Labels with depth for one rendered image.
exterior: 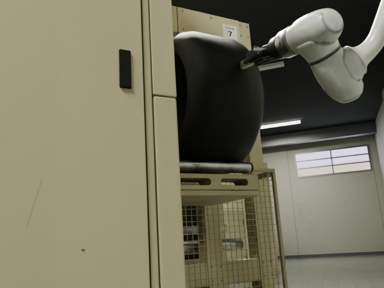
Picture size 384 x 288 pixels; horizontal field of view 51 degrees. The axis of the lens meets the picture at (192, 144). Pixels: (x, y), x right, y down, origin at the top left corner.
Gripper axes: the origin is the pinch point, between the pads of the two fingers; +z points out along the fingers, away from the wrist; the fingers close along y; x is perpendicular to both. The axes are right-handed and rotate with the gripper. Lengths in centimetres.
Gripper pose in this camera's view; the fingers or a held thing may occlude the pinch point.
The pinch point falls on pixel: (247, 63)
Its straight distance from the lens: 150.1
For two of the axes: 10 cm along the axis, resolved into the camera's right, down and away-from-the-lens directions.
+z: -4.6, 1.0, 8.8
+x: 0.0, 9.9, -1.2
